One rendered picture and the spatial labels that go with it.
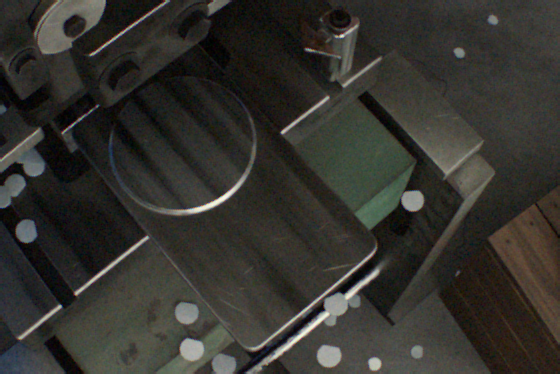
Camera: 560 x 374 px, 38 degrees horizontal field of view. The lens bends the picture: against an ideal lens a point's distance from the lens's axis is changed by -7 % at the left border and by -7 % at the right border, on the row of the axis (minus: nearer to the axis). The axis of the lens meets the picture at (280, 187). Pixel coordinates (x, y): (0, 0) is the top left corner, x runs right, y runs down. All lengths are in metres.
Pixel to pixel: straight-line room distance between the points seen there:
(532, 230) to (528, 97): 0.53
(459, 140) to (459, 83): 0.77
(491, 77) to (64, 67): 1.20
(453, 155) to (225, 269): 0.30
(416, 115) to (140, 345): 0.36
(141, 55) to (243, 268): 0.20
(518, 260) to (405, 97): 0.37
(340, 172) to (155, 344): 0.25
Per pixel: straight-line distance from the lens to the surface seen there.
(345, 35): 0.77
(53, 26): 0.54
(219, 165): 0.72
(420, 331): 1.50
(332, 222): 0.71
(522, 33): 1.77
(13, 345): 0.88
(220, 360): 0.82
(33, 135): 0.79
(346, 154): 0.88
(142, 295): 0.84
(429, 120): 0.91
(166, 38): 0.60
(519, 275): 1.19
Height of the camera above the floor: 1.45
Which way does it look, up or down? 70 degrees down
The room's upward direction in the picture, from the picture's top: 3 degrees clockwise
